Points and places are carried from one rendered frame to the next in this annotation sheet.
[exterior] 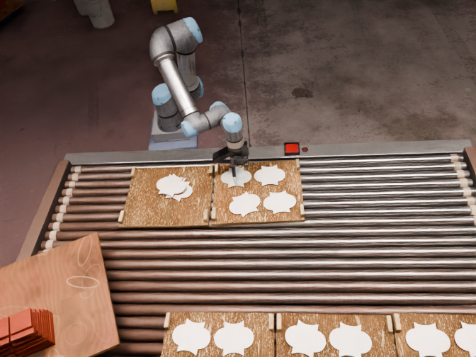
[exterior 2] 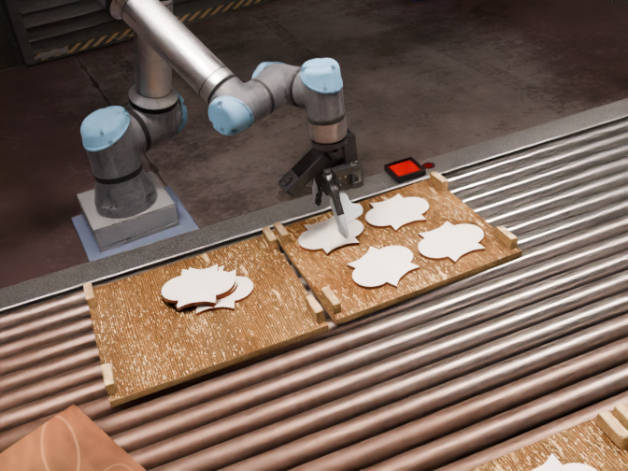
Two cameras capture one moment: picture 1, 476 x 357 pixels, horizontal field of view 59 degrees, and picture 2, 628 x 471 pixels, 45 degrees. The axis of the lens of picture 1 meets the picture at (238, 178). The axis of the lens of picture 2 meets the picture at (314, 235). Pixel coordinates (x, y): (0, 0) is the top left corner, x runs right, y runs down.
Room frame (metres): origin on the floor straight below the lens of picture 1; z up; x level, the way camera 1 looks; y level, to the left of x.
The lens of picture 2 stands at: (0.08, 0.64, 1.86)
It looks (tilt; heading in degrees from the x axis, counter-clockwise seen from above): 34 degrees down; 334
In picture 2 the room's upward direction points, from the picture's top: 8 degrees counter-clockwise
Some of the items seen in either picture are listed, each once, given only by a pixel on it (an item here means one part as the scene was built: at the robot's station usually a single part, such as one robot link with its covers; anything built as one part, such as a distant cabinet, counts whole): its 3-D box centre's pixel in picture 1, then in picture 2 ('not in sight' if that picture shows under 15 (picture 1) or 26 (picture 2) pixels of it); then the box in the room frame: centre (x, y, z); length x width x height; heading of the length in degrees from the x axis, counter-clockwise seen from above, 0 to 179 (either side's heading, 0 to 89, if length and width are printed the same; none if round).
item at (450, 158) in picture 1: (257, 164); (353, 213); (1.37, -0.11, 0.90); 1.95 x 0.05 x 0.05; 80
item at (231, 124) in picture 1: (232, 127); (321, 90); (1.28, -0.01, 1.27); 0.09 x 0.08 x 0.11; 21
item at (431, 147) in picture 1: (257, 156); (342, 205); (1.44, -0.12, 0.89); 2.08 x 0.09 x 0.06; 80
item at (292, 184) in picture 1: (257, 191); (391, 243); (1.19, -0.08, 0.93); 0.41 x 0.35 x 0.02; 82
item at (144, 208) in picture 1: (168, 195); (200, 309); (1.25, 0.34, 0.93); 0.41 x 0.35 x 0.02; 80
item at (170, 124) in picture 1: (169, 116); (121, 184); (1.75, 0.31, 0.98); 0.15 x 0.15 x 0.10
